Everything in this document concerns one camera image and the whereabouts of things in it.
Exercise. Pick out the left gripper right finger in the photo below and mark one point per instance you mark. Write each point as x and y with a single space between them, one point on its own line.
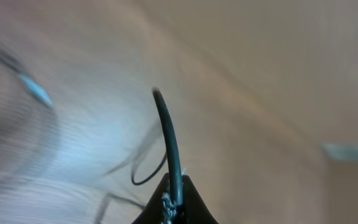
194 211

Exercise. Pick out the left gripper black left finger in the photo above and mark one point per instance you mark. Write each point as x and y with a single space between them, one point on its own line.
153 212

